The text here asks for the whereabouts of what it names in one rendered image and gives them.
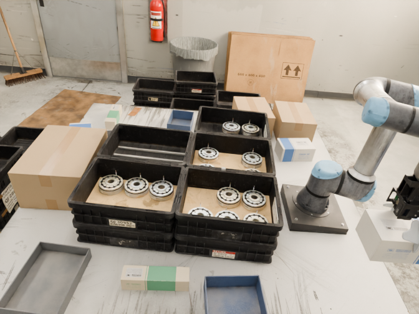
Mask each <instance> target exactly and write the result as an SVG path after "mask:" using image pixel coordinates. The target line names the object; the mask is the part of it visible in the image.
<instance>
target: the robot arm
mask: <svg viewBox="0 0 419 314"><path fill-rule="evenodd" d="M353 96H354V100H355V101H356V102H357V103H358V104H359V105H361V106H363V107H364V109H363V111H362V121H363V122H364V123H366V124H369V125H371V126H373V128H372V131H371V132H370V134H369V136H368V138H367V141H366V142H365V144H364V147H363V148H362V150H361V152H360V154H359V157H358V158H357V160H356V162H355V164H354V165H352V166H349V168H348V170H347V171H346V170H343V169H342V167H341V165H340V164H337V162H335V161H331V160H321V161H318V162H316V164H315V165H314V167H313V169H312V171H311V175H310V176H309V179H308V181H307V184H306V185H305V186H304V187H303V188H302V189H301V190H300V191H299V193H298V195H297V202H298V203H299V205H300V206H301V207H302V208H303V209H305V210H307V211H309V212H311V213H314V214H322V213H325V212H326V211H327V210H328V208H329V199H330V194H331V193H333V194H336V195H339V196H343V197H346V198H349V199H352V200H354V201H359V202H366V201H368V200H369V199H370V198H371V197H372V196H373V194H374V192H375V190H376V188H377V181H376V176H375V174H374V173H375V172H376V170H377V168H378V166H379V164H380V162H381V161H382V159H383V157H384V156H385V153H386V152H387V150H388V148H389V146H390V145H391V143H392V141H393V139H394V137H395V135H396V134H397V132H399V133H403V134H406V135H410V136H414V137H417V138H419V86H416V85H414V84H412V83H411V84H409V83H404V82H399V81H396V80H392V79H388V78H384V77H369V78H365V79H363V80H361V81H360V82H358V83H357V84H356V86H355V87H354V91H353ZM393 192H396V196H395V198H390V196H391V194H392V193H393ZM386 201H387V202H392V203H385V204H383V206H386V207H391V211H393V213H394V214H395V216H396V217H397V219H403V220H408V221H410V220H411V219H417V218H418V217H419V162H418V164H417V166H416V167H415V169H414V171H413V174H405V175H404V177H403V179H402V181H401V183H400V185H399V187H398V188H396V187H393V188H392V190H391V192H390V194H389V196H388V198H387V200H386ZM402 238H403V239H404V240H407V241H409V242H412V243H414V245H413V253H416V252H417V251H418V250H419V221H418V220H414V221H412V223H411V228H410V229H409V230H407V231H405V232H403V233H402Z"/></svg>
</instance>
